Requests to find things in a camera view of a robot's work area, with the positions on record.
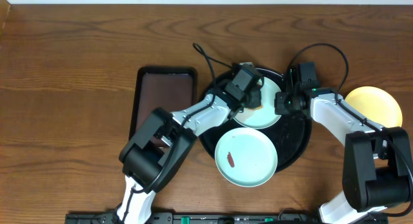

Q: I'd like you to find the mint green plate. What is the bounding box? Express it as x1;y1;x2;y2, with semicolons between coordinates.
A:
214;127;278;188
234;77;281;129

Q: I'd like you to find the mint green plate front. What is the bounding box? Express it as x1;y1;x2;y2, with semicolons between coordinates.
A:
214;127;278;188

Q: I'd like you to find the rectangular black water tray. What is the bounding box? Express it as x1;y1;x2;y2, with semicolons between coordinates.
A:
129;65;197;138

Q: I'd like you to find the green and orange sponge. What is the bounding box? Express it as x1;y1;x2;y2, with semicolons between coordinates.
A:
247;104;263;111

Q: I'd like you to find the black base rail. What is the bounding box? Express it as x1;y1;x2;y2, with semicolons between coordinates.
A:
64;207;390;224

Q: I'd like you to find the yellow plate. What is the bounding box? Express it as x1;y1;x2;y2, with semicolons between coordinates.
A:
345;87;403;128

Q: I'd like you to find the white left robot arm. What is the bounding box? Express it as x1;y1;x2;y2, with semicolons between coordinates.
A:
116;79;264;223

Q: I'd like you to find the round black tray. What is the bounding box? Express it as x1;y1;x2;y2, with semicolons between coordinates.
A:
199;68;312;172

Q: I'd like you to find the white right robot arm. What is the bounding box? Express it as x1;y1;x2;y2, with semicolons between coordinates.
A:
274;82;412;223

